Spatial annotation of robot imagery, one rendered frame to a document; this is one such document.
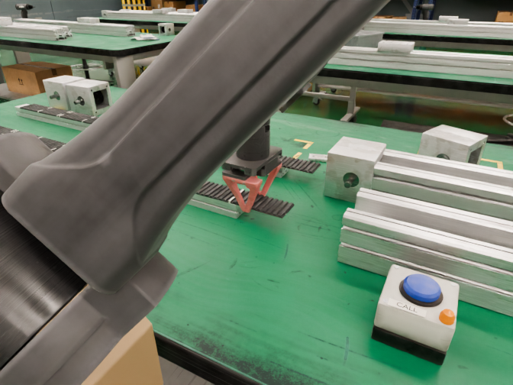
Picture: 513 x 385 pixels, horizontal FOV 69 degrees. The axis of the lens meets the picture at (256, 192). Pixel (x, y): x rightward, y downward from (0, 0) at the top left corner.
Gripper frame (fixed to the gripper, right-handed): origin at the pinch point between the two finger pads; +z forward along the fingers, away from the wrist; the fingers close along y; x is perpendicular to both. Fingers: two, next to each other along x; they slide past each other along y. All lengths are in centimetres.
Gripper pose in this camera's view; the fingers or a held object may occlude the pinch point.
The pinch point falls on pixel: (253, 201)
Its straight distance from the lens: 67.4
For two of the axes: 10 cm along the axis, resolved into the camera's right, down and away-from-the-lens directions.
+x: -8.7, -2.3, 4.3
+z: 0.0, 8.8, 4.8
